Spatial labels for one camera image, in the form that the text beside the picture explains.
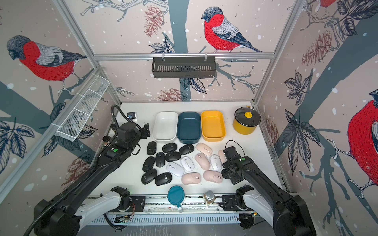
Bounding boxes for white mouse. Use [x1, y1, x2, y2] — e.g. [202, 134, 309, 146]
[166, 162, 185, 178]
[180, 156, 195, 172]
[209, 154, 222, 171]

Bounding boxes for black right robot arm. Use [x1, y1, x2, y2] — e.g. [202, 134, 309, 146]
[223, 146, 317, 236]

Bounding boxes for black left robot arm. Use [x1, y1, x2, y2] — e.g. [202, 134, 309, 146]
[24, 105, 151, 236]

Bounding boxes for white storage box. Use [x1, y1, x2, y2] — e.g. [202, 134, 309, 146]
[152, 112, 178, 144]

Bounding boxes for teal storage box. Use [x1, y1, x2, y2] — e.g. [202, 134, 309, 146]
[177, 112, 202, 144]

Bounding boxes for yellow storage box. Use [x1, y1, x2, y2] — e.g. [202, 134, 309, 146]
[201, 110, 226, 142]

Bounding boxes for pink mouse far right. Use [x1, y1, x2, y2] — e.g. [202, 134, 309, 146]
[218, 150, 227, 163]

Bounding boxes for pink mouse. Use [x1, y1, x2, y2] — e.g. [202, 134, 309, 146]
[181, 173, 201, 185]
[203, 170, 223, 184]
[195, 143, 213, 156]
[218, 150, 227, 163]
[195, 153, 211, 171]

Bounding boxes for pink mouse bottom right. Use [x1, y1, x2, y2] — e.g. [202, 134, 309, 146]
[203, 170, 223, 184]

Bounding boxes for black mouse centre small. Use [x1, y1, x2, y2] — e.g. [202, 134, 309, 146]
[155, 152, 165, 168]

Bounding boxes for pink mouse centre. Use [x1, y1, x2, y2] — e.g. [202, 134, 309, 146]
[195, 153, 211, 171]

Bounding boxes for pink mouse top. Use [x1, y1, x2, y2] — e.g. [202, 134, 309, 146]
[195, 143, 213, 156]

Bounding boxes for glass jar silver lid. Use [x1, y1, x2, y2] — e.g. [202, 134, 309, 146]
[203, 190, 216, 206]

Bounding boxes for pink mouse bottom left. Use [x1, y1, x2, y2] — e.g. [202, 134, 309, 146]
[181, 173, 201, 185]

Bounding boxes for yellow pot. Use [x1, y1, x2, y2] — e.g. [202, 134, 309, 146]
[232, 106, 261, 135]

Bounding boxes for glass lid yellow knob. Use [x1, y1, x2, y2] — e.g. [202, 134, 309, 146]
[234, 106, 261, 127]

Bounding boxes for teal round lid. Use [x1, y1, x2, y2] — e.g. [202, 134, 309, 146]
[167, 185, 185, 213]

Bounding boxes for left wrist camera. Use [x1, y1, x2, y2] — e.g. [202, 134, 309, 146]
[127, 112, 136, 120]

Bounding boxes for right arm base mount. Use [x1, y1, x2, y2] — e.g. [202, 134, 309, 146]
[219, 194, 237, 211]

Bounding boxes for white wire mesh shelf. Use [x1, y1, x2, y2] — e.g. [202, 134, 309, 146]
[55, 74, 110, 141]

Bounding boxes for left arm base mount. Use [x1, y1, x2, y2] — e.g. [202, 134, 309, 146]
[131, 195, 146, 212]

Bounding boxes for black hanging wire basket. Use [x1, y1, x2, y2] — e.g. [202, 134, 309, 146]
[152, 56, 216, 79]

